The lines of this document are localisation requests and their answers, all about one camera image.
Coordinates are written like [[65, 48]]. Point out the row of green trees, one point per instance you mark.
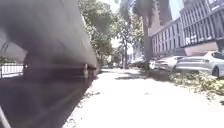
[[106, 30]]

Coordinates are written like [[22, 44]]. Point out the tall tree trunk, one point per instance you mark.
[[146, 43]]

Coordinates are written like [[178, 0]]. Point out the pale concrete pavement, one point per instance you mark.
[[133, 103]]

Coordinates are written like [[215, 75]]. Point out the white car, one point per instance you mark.
[[200, 63], [166, 62]]

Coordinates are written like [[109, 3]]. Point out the grey concrete overhanging building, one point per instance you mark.
[[50, 36]]

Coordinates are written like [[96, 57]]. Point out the glass and concrete building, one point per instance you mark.
[[190, 28]]

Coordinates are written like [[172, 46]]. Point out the low green plant strip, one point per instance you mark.
[[200, 81]]

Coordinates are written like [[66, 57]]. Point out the white railing fence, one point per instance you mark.
[[12, 69]]

